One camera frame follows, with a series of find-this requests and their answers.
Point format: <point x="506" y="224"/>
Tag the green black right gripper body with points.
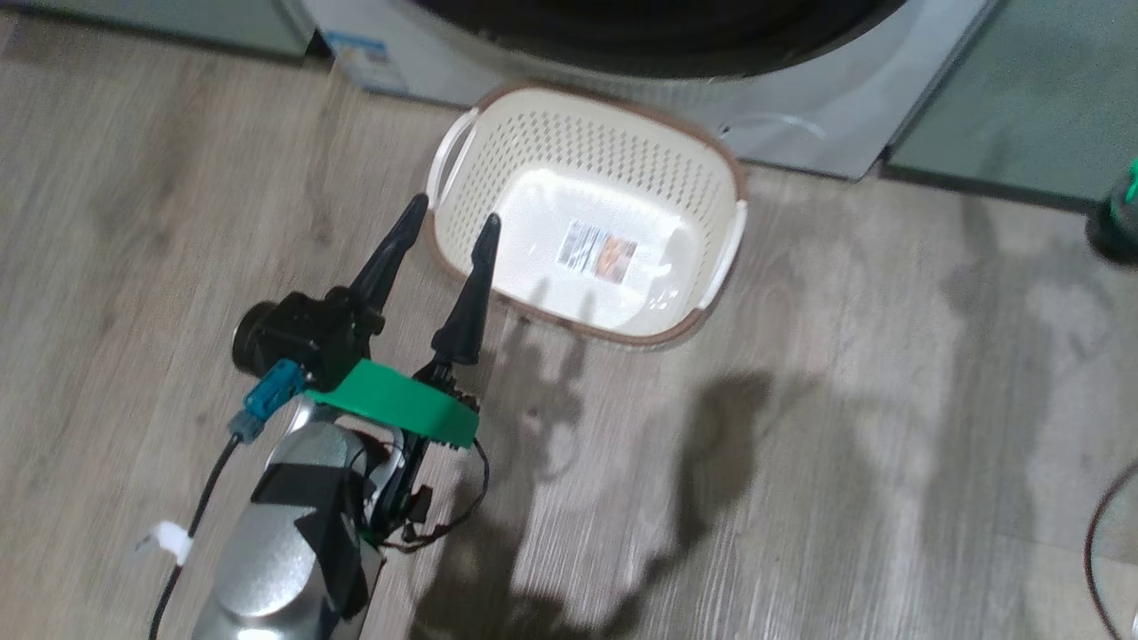
<point x="1118" y="218"/>

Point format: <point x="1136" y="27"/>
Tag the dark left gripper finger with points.
<point x="387" y="262"/>
<point x="469" y="307"/>

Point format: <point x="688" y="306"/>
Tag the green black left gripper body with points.
<point x="391" y="400"/>

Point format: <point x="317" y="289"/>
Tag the black glass washing machine door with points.
<point x="658" y="40"/>

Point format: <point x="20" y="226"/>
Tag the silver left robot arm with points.
<point x="276" y="551"/>

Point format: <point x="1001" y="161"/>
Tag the printed basket label sticker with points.
<point x="597" y="252"/>

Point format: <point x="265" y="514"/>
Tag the cream perforated laundry basket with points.
<point x="578" y="160"/>

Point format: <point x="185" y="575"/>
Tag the white washing machine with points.
<point x="845" y="107"/>

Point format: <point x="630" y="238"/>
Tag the green cabinet right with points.
<point x="1022" y="89"/>

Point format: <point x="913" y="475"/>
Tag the green cabinet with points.
<point x="1022" y="89"/>
<point x="178" y="22"/>

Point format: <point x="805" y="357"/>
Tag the blue energy label sticker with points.
<point x="369" y="62"/>

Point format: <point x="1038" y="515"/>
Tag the green cabinet left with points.
<point x="178" y="22"/>

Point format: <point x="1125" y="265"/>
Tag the round filter cover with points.
<point x="772" y="124"/>

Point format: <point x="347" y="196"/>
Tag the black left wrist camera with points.
<point x="262" y="336"/>

